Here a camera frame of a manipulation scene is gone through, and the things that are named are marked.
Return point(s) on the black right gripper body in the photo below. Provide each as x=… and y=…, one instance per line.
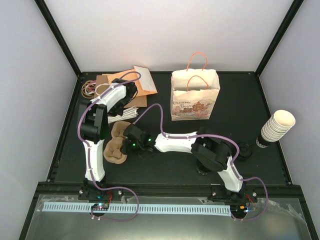
x=136, y=148

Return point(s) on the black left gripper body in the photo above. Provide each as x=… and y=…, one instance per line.
x=118, y=108

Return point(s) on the brown pulp cup carrier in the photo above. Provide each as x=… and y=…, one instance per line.
x=112, y=152

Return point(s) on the printed white paper bag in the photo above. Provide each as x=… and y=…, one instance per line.
x=194, y=92

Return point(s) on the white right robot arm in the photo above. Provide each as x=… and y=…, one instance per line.
x=214, y=153

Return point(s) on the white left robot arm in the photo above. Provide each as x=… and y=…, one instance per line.
x=92, y=128

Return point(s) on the orange kraft paper bag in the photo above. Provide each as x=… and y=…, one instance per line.
x=145, y=85

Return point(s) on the brown kraft paper bag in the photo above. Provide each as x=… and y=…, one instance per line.
x=90, y=89

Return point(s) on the stack of paper cups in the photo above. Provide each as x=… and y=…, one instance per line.
x=275, y=128

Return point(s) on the white slotted cable rail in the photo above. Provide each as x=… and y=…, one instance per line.
x=121, y=208

